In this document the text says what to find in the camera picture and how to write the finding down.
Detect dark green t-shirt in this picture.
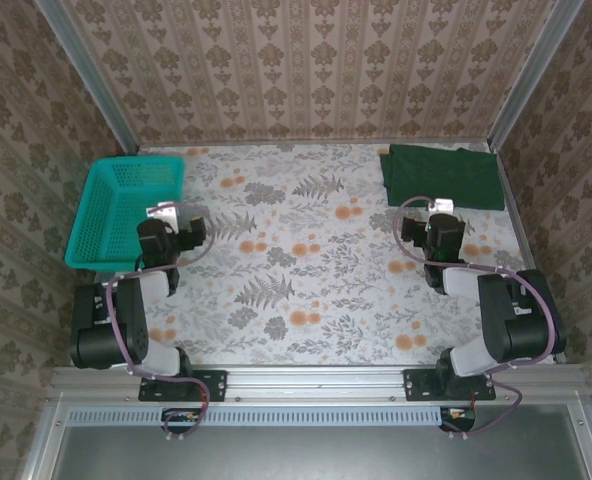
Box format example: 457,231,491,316
379,143,507,212

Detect teal plastic basket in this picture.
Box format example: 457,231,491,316
64,156,186,274

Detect aluminium table edge strip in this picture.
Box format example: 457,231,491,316
138,141,492,150

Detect grey metal sheet panel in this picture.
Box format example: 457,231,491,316
50,405,592,480

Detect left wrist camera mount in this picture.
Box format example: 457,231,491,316
145,201,182,231

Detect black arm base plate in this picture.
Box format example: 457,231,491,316
138,368,227,403
404,368,497,403

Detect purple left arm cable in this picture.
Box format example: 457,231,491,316
104,200,216,442

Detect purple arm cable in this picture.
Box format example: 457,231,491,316
392,196,560,441
104,200,216,442

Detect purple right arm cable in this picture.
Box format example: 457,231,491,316
392,196,560,441

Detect small electronics board with wires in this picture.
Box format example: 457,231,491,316
161,407,203,432
439,406,477,432

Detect aluminium frame post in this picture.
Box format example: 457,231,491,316
33,0,142,156
485,0,587,151

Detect aluminium mounting rail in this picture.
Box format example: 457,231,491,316
50,364,587,401

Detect grey slotted cable duct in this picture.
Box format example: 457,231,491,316
68,404,475,429

